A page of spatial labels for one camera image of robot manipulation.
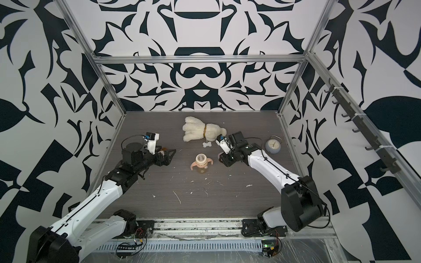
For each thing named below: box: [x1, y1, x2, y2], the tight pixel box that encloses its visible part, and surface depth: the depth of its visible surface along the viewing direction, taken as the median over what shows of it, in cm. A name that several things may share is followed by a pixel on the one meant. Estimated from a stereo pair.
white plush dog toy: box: [181, 116, 227, 142], surface depth 101 cm
